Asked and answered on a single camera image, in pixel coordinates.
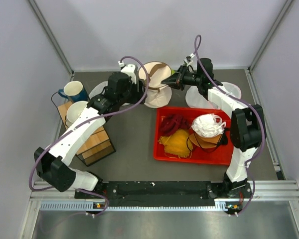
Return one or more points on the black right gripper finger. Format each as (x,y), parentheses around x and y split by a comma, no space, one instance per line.
(174,79)
(176,86)

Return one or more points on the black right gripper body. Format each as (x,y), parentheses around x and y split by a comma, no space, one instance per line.
(190,78)

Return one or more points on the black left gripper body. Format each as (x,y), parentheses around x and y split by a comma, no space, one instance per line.
(131,94)

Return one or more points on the beige laundry bag brown zipper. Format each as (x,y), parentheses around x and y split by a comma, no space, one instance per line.
(158,94)

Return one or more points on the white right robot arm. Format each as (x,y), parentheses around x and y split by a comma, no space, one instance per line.
(247,130)

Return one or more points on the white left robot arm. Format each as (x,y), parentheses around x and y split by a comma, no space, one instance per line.
(52,163)

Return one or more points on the white mesh bag grey trim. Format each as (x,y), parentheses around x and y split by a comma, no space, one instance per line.
(98,89)

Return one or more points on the dark red lace bra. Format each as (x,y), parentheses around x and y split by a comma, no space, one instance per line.
(172,123)

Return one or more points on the white lace bra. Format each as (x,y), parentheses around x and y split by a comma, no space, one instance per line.
(208,125)

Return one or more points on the yellow lace bra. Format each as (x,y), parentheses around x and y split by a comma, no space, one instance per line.
(177,145)

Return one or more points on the blue mug white inside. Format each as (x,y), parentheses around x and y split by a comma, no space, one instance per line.
(74,91)

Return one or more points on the white bowl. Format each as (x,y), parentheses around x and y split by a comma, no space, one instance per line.
(74,112)

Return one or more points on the red plastic bin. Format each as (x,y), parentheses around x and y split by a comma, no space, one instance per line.
(221,156)

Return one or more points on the black wire wooden rack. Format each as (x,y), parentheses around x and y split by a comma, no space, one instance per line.
(97,146)

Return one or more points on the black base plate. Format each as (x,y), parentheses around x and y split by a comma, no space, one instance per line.
(169,193)

